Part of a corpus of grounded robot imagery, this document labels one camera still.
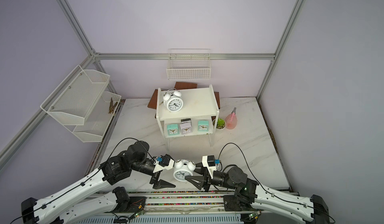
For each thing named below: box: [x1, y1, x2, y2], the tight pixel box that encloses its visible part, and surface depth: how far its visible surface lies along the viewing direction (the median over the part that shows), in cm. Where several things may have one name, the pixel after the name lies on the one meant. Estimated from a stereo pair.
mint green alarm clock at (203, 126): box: [197, 120, 209, 132], surface depth 83 cm
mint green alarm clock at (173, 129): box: [167, 124, 180, 136], surface depth 80 cm
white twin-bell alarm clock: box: [163, 88, 184, 112], surface depth 66 cm
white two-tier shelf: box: [156, 84, 220, 150], surface depth 78 cm
